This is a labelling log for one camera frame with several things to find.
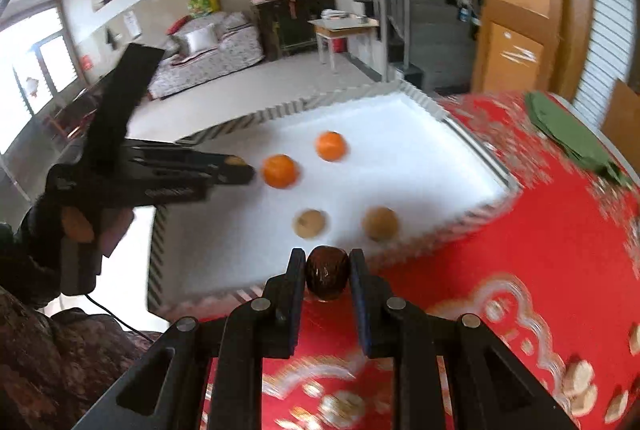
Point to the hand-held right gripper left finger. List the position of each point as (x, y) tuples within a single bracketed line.
[(299, 290)]

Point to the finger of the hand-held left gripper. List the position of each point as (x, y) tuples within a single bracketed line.
[(127, 100), (235, 170)]

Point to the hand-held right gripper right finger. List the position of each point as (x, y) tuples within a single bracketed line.
[(359, 295)]

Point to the red date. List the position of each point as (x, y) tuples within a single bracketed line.
[(327, 272)]

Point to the medium bright orange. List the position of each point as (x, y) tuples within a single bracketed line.
[(280, 170)]

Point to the small orange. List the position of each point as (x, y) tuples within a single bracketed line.
[(331, 145)]

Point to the white tray with striped rim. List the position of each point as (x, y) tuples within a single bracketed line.
[(400, 135)]

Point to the person's left hand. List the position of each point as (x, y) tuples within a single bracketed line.
[(77, 225)]

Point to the large bright window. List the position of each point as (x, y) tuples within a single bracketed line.
[(50, 60)]

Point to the silver cushion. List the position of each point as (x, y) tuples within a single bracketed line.
[(195, 40)]

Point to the floral sofa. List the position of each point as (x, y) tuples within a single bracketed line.
[(225, 55)]

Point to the yellow green bag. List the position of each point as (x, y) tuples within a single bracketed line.
[(202, 4)]

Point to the dark wooden sideboard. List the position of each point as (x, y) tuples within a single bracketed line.
[(295, 25)]

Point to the small white table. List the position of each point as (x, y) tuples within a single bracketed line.
[(345, 26)]

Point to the person's patterned clothing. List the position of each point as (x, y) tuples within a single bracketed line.
[(60, 370)]

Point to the staircase with metal railing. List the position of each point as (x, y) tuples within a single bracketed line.
[(435, 35)]

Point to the green cloth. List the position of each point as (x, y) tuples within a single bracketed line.
[(575, 135)]

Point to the wooden cabinet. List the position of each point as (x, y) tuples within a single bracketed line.
[(520, 10)]

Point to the white slatted shutter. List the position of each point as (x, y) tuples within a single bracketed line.
[(610, 35)]

